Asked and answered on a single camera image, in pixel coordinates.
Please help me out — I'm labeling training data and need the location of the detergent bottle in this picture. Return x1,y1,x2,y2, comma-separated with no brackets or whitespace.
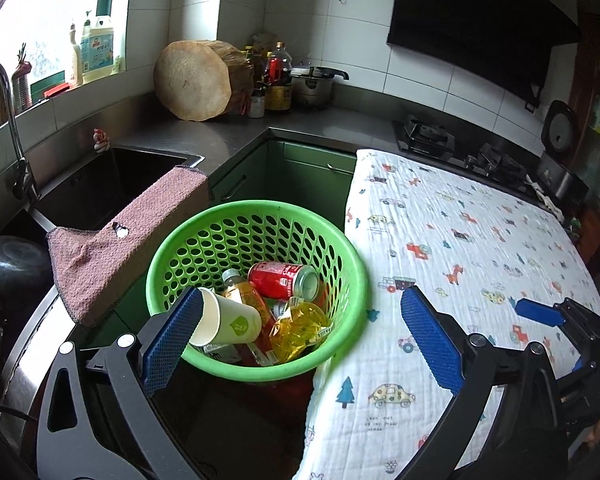
79,14,116,84

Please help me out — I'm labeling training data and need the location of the steel pot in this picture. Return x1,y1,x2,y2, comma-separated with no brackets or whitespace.
290,65,350,109

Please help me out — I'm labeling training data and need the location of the white paper cup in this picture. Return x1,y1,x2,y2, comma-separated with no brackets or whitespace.
188,287,264,347

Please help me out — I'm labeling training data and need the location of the printed table cloth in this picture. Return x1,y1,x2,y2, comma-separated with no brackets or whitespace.
292,148,600,480

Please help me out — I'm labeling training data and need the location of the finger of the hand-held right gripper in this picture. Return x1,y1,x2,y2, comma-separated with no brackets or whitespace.
572,354,599,376
514,297,600,343

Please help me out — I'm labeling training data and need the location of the red yellow drink bottle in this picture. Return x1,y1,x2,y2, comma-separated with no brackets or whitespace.
221,268,281,367

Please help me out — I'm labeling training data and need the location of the steel sink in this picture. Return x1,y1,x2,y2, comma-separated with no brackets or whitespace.
29,144,206,233

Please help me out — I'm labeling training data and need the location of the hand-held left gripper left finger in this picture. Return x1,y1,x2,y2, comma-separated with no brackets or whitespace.
36,287,204,480

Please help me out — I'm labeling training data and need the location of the black gas stove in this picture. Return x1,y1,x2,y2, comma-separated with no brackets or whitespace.
391,114,542,197

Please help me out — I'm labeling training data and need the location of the round wooden chopping block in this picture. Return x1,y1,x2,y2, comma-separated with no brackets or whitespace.
153,39,255,122

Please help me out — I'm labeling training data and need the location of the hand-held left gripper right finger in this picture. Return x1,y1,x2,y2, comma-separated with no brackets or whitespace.
401,285,569,480

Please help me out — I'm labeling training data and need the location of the dark sauce bottle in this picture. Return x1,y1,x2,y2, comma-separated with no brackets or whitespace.
265,42,293,92

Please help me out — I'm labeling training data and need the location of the yellow tin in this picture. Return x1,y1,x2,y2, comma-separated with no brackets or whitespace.
264,85,294,112

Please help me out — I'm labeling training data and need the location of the black range hood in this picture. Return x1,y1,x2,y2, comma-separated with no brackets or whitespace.
386,0,584,109

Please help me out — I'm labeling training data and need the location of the white spray bottle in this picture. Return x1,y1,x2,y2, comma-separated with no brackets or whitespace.
68,18,84,87

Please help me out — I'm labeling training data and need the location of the black rice cooker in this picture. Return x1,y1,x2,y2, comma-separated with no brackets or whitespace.
536,99,589,202

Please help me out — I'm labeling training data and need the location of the green plastic basket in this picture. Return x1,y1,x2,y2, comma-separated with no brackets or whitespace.
145,199,370,381

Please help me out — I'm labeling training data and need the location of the window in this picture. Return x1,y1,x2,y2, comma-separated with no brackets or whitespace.
0,0,132,127

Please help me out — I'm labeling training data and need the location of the pink towel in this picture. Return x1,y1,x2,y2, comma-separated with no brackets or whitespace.
46,164,209,327

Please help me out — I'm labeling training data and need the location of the steel faucet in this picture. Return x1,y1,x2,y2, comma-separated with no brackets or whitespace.
0,59,42,202

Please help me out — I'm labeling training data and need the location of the dark round wok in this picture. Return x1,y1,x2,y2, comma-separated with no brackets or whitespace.
0,236,54,303

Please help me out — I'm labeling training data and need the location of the green cabinet door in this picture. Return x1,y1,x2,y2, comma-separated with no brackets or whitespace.
207,140,271,212
267,140,359,232

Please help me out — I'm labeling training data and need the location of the yellow plastic wrapper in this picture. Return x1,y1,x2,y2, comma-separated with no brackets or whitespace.
268,297,334,362

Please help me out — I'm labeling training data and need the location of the red cola can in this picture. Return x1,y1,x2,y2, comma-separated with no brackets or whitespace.
247,261,321,302

